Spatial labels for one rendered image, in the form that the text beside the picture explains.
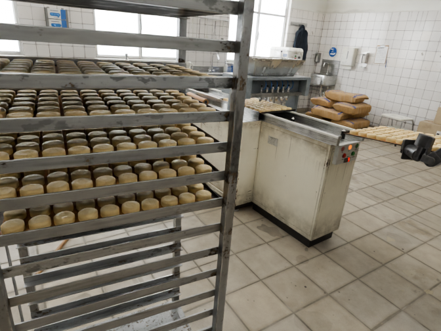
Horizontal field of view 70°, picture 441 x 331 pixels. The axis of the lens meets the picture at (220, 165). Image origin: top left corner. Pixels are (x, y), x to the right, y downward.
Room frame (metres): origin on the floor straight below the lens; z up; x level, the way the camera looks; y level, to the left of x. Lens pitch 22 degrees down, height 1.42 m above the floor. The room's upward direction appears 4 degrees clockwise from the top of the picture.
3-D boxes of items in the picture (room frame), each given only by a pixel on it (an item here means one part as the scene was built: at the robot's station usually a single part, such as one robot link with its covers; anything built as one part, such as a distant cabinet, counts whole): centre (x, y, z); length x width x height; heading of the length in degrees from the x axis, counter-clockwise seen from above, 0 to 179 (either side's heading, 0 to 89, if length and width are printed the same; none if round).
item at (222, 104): (3.03, 0.10, 0.88); 1.28 x 0.01 x 0.07; 36
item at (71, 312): (0.74, 0.25, 0.69); 0.64 x 0.03 x 0.03; 118
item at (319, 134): (2.78, -0.16, 0.87); 2.01 x 0.03 x 0.07; 36
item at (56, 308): (1.08, 0.44, 0.33); 0.64 x 0.03 x 0.03; 118
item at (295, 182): (2.37, -0.65, 0.45); 0.70 x 0.34 x 0.90; 36
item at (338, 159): (2.07, -0.86, 0.77); 0.24 x 0.04 x 0.14; 126
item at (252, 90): (2.77, -0.35, 1.01); 0.72 x 0.33 x 0.34; 126
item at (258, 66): (2.77, -0.35, 1.25); 0.56 x 0.29 x 0.14; 126
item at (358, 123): (5.77, -2.36, 0.19); 0.72 x 0.42 x 0.15; 128
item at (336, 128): (2.95, -0.40, 0.87); 2.01 x 0.03 x 0.07; 36
